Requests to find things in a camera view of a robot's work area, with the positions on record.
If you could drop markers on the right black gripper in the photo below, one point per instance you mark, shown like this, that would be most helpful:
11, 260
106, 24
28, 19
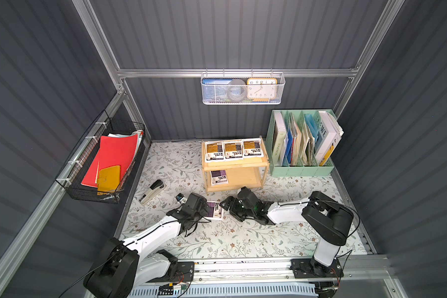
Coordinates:
234, 208

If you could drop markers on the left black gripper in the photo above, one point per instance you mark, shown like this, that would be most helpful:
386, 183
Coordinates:
199, 203

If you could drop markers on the purple coffee bag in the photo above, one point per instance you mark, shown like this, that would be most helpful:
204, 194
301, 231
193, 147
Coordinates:
219, 177
214, 211

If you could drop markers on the yellow coffee bag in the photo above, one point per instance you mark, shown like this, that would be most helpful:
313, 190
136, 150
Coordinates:
233, 150
252, 148
214, 151

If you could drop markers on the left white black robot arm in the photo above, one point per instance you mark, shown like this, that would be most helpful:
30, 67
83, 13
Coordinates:
122, 265

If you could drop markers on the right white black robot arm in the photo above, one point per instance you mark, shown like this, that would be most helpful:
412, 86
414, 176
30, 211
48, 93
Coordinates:
330, 219

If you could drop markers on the wooden two-tier shelf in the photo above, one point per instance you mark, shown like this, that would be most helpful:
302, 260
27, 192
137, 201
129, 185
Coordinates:
247, 172

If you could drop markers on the grey stapler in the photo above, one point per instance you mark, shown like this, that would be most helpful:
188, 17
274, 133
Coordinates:
154, 190

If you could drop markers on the mint green file organizer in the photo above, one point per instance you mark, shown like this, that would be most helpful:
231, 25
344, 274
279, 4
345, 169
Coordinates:
299, 155

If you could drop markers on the white book left slot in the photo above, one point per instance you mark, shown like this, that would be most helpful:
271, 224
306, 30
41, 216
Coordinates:
279, 139

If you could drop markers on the yellow notebook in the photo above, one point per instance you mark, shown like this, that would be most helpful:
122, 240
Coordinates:
108, 179

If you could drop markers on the red folder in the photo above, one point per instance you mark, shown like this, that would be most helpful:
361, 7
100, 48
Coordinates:
114, 149

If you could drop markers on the white large book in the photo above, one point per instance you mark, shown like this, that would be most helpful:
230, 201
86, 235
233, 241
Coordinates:
329, 136

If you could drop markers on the grey tape roll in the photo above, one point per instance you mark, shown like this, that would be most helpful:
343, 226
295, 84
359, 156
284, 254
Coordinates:
237, 90

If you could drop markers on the yellow analog clock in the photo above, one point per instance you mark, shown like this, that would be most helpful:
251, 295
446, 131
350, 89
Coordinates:
262, 89

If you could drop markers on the blue box in basket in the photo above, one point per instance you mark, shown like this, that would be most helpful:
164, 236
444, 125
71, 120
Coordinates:
215, 90

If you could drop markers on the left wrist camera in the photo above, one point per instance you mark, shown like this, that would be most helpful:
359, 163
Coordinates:
181, 198

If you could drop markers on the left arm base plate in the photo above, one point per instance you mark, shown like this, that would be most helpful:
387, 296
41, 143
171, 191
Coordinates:
182, 271

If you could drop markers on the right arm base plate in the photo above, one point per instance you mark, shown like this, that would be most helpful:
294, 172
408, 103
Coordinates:
305, 268

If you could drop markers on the black wire side basket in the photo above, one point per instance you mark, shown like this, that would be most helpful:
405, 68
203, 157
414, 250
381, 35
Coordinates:
76, 168

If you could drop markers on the white wire mesh basket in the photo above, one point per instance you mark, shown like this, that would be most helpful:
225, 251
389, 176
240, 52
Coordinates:
244, 76

